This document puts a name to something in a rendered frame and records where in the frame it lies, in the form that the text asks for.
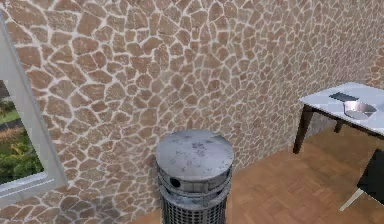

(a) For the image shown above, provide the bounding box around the metal perforated garbage can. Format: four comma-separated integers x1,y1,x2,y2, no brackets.
155,129,235,224

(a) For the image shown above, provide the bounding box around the white top dark-legged table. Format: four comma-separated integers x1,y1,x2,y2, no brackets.
292,81,384,155

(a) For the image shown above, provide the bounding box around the dark flat rectangular device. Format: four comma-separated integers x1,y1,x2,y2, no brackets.
328,92,360,103

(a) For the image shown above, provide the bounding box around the silver metal bowl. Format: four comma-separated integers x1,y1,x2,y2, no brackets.
343,100,378,120

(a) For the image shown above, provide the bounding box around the white framed window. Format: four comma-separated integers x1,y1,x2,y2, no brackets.
0,13,69,208

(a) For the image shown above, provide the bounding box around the black chair with pale legs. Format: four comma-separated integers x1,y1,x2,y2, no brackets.
339,148,384,212

